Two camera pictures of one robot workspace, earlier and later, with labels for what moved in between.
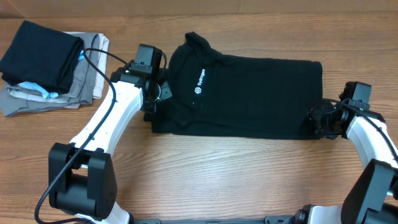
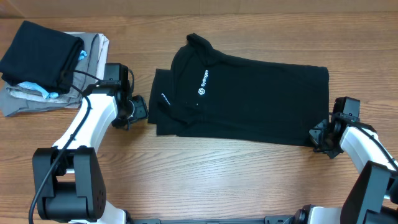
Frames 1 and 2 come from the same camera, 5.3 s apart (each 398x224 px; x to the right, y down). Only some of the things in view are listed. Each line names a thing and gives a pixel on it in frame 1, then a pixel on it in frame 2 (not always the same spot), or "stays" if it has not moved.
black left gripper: x=166 y=92 → x=142 y=111
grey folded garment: x=17 y=98 stays
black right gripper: x=315 y=116 → x=314 y=135
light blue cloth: x=46 y=95 stays
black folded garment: x=40 y=54 stays
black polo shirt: x=215 y=96 stays
